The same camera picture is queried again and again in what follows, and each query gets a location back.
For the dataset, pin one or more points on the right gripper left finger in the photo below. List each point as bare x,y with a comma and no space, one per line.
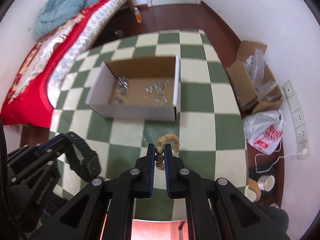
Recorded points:
103,209

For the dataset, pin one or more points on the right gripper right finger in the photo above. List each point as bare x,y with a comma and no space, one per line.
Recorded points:
216,209

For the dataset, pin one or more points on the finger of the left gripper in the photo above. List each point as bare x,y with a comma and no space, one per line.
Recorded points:
48,144

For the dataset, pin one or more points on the black watch band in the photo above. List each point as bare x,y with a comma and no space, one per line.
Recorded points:
82,159

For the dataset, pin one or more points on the red blanket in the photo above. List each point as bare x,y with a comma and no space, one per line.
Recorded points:
27,100

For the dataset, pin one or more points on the tape roll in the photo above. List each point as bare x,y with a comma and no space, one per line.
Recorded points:
266,183

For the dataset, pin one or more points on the white red plastic bag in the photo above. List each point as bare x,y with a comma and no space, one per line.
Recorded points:
264,130

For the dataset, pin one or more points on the open white cardboard box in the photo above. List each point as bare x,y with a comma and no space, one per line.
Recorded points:
146,88

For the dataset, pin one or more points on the white power strip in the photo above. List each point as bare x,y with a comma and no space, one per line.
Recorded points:
298,120

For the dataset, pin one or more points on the brown cardboard box with plastic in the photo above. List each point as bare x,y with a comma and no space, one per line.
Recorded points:
254,85

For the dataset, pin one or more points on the blue quilt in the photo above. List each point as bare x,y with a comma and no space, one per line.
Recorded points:
57,12

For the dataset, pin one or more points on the orange drink bottle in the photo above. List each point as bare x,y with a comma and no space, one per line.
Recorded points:
138,15

